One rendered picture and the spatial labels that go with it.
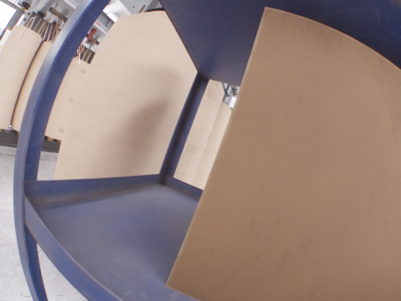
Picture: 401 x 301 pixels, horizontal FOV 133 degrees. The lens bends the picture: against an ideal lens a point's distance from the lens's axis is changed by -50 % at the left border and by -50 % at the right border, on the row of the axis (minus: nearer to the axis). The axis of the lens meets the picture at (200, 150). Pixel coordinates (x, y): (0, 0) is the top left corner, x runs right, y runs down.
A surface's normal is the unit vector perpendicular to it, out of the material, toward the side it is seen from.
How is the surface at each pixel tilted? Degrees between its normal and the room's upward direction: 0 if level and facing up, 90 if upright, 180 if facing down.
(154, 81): 90
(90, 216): 0
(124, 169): 90
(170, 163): 90
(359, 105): 90
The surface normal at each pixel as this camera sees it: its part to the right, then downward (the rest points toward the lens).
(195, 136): 0.70, 0.26
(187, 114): -0.23, -0.08
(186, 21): -0.34, 0.94
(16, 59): 0.90, 0.33
